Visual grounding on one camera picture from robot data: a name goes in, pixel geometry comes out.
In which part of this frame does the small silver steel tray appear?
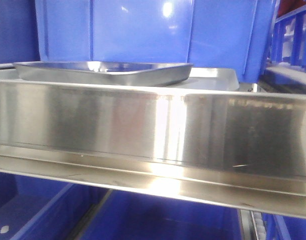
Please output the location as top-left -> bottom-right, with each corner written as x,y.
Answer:
13,61 -> 193,87

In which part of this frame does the large flat silver tray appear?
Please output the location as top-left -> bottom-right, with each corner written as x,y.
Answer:
0,67 -> 240,91

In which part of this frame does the lower blue plastic bin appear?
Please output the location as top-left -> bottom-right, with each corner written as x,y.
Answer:
81,191 -> 242,240

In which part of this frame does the large blue plastic bin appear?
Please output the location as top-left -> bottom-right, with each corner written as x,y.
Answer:
35,0 -> 277,83

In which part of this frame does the blue plastic bin at right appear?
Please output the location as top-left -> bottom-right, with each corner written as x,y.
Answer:
264,0 -> 306,85

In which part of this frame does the lower left blue bin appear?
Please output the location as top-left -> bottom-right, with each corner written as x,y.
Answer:
0,172 -> 93,240

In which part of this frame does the stainless steel shelf front rail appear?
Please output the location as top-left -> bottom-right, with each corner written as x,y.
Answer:
0,79 -> 306,218

